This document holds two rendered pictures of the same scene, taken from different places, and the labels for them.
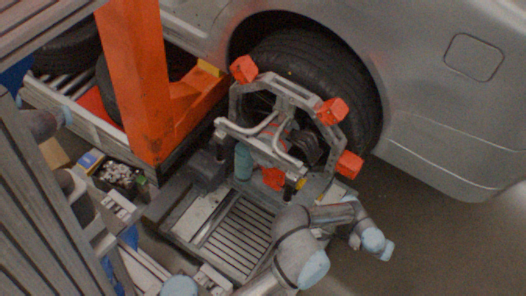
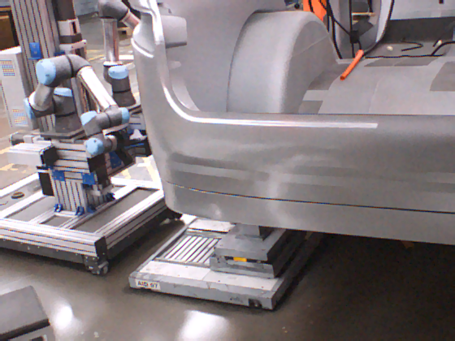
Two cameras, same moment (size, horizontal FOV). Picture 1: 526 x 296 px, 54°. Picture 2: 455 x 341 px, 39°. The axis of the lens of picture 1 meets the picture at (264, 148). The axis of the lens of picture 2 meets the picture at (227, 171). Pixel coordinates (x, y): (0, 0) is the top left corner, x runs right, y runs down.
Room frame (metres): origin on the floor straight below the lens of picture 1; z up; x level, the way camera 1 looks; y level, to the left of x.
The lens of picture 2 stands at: (1.42, -3.25, 1.73)
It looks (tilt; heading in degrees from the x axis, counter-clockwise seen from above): 20 degrees down; 91
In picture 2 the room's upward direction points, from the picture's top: 7 degrees counter-clockwise
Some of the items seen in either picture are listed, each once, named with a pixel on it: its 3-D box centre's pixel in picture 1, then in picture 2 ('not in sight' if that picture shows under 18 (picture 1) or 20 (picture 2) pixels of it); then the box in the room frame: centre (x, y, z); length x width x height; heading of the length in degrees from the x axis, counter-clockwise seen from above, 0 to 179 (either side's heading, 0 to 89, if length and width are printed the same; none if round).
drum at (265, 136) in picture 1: (275, 140); not in sight; (1.24, -0.04, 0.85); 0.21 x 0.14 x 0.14; 153
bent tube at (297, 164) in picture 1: (293, 135); not in sight; (1.15, -0.11, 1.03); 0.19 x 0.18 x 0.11; 153
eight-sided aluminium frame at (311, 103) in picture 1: (283, 129); not in sight; (1.30, -0.08, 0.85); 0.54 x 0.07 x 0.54; 63
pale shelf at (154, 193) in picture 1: (115, 182); not in sight; (1.16, 0.69, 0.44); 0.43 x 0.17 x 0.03; 63
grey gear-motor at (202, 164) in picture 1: (221, 159); not in sight; (1.48, 0.22, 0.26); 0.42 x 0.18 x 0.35; 153
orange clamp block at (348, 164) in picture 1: (348, 164); not in sight; (1.17, -0.36, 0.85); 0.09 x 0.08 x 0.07; 63
